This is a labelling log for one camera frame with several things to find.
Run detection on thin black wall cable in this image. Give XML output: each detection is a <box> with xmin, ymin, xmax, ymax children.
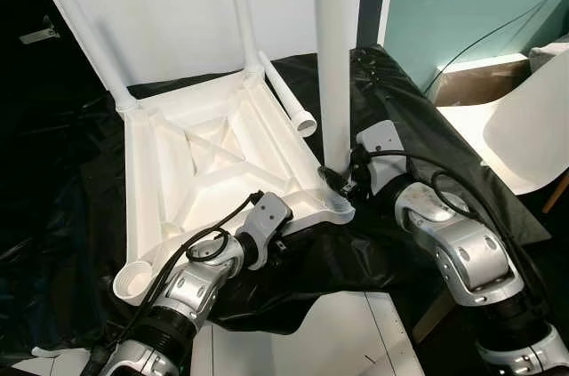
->
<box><xmin>421</xmin><ymin>0</ymin><xmax>569</xmax><ymax>98</ymax></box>

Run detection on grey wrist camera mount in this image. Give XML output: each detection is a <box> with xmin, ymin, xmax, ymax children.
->
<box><xmin>236</xmin><ymin>191</ymin><xmax>294</xmax><ymax>270</ymax></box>
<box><xmin>354</xmin><ymin>120</ymin><xmax>412</xmax><ymax>196</ymax></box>

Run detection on white bag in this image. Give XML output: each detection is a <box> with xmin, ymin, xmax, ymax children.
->
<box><xmin>529</xmin><ymin>37</ymin><xmax>569</xmax><ymax>62</ymax></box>

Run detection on large white backdrop panel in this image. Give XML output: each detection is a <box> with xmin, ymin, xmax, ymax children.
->
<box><xmin>52</xmin><ymin>0</ymin><xmax>366</xmax><ymax>89</ymax></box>

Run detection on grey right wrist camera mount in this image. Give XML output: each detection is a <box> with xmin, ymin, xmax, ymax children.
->
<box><xmin>354</xmin><ymin>120</ymin><xmax>412</xmax><ymax>196</ymax></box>

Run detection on brown box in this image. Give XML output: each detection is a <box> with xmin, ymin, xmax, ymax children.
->
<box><xmin>433</xmin><ymin>54</ymin><xmax>534</xmax><ymax>109</ymax></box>

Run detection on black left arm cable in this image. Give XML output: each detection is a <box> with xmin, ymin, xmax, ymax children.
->
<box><xmin>87</xmin><ymin>189</ymin><xmax>266</xmax><ymax>370</ymax></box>

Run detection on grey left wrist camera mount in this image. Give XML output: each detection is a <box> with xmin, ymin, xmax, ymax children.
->
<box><xmin>236</xmin><ymin>191</ymin><xmax>294</xmax><ymax>270</ymax></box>

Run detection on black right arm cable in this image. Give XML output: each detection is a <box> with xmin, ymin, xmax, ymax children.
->
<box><xmin>356</xmin><ymin>149</ymin><xmax>539</xmax><ymax>306</ymax></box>

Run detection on white plastic table top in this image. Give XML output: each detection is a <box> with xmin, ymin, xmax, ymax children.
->
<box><xmin>113</xmin><ymin>68</ymin><xmax>357</xmax><ymax>306</ymax></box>

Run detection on small grey metal plate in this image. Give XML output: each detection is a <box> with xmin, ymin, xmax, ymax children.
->
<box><xmin>20</xmin><ymin>25</ymin><xmax>61</xmax><ymax>45</ymax></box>

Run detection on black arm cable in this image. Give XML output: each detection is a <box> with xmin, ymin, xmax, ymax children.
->
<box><xmin>356</xmin><ymin>149</ymin><xmax>539</xmax><ymax>306</ymax></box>
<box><xmin>87</xmin><ymin>189</ymin><xmax>266</xmax><ymax>370</ymax></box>

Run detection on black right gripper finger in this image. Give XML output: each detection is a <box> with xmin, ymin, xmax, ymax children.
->
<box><xmin>317</xmin><ymin>165</ymin><xmax>349</xmax><ymax>198</ymax></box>

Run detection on white shell chair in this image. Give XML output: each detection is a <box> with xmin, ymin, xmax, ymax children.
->
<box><xmin>436</xmin><ymin>45</ymin><xmax>569</xmax><ymax>197</ymax></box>

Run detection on black table cloth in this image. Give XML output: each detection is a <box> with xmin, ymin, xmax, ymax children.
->
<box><xmin>0</xmin><ymin>44</ymin><xmax>552</xmax><ymax>364</ymax></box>

